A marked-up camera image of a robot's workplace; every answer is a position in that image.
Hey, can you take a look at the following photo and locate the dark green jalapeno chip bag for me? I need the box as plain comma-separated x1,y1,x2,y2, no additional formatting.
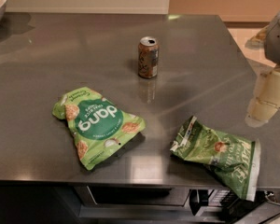
170,116,261,202

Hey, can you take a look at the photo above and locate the orange soda can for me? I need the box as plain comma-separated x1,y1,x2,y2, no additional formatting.
138,36,159,78

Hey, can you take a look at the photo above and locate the light green Dang chip bag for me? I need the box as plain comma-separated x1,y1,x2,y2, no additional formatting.
52,87,146,171

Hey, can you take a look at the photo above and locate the black microwave under counter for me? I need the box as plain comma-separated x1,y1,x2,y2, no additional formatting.
75,186,280,224

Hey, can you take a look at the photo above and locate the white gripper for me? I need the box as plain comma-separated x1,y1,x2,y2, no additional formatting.
245,10,280,128

